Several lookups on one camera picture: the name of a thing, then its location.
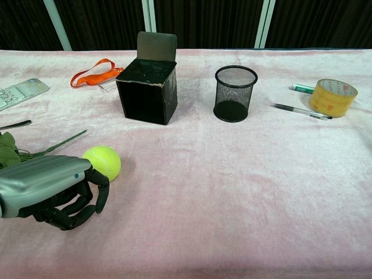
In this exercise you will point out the metal fork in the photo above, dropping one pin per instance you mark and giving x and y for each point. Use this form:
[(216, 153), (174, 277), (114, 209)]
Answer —
[(17, 124)]

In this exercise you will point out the white frame post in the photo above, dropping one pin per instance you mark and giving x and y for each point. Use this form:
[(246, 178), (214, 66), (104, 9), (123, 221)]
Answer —
[(149, 14), (58, 29), (264, 23)]

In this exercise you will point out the clear blister pack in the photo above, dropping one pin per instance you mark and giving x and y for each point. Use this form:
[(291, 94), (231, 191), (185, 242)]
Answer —
[(23, 90)]

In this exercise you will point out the yellow packing tape roll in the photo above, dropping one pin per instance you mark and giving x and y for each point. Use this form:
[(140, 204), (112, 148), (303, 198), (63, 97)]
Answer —
[(328, 104)]

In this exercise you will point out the yellow tennis ball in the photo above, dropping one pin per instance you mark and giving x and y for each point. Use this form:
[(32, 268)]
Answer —
[(104, 161)]

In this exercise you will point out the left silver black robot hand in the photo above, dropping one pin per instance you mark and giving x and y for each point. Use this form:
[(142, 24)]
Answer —
[(35, 177)]

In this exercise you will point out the green white marker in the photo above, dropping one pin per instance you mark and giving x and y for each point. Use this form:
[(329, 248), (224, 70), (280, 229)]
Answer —
[(302, 87)]

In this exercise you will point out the clear badge holder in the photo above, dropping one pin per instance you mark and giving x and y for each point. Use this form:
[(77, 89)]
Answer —
[(108, 87)]

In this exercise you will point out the black cardboard box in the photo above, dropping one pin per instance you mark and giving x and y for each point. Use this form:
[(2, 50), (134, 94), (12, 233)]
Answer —
[(145, 98)]

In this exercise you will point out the artificial flower with green leaves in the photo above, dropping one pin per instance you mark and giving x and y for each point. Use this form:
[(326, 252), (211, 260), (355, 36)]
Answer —
[(7, 151)]

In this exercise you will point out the pink plush table cloth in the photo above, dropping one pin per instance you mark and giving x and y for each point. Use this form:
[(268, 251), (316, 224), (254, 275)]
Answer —
[(203, 189)]

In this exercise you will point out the black mesh pen cup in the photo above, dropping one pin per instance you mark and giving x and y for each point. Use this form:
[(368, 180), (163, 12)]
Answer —
[(231, 112)]

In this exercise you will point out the clear black ballpoint pen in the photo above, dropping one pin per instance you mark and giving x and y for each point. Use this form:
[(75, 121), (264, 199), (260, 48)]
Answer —
[(302, 110)]

